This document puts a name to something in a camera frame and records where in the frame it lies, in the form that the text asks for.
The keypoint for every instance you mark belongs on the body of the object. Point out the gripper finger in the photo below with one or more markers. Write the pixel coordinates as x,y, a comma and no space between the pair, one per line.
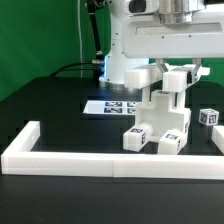
161,65
192,76

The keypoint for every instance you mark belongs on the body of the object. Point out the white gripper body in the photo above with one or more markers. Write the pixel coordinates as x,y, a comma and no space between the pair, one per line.
173,29

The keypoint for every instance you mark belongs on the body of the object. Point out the white chair back frame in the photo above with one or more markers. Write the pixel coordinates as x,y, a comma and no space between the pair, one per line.
176,79

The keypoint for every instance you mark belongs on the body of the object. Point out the white chair seat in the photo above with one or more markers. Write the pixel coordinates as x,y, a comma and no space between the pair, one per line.
163,111

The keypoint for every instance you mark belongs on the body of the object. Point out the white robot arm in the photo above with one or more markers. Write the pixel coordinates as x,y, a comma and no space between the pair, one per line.
117,61

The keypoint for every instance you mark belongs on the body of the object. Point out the white tagged cube right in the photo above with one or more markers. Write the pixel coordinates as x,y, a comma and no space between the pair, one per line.
208,117

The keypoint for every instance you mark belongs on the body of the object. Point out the white part at right edge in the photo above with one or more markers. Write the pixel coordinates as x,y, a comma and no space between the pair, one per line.
218,137

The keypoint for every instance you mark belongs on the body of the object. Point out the white marker sheet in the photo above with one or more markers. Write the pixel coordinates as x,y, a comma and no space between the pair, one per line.
99,107

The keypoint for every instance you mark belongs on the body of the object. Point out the white U-shaped boundary frame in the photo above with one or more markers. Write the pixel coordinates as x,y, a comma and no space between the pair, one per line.
20,159

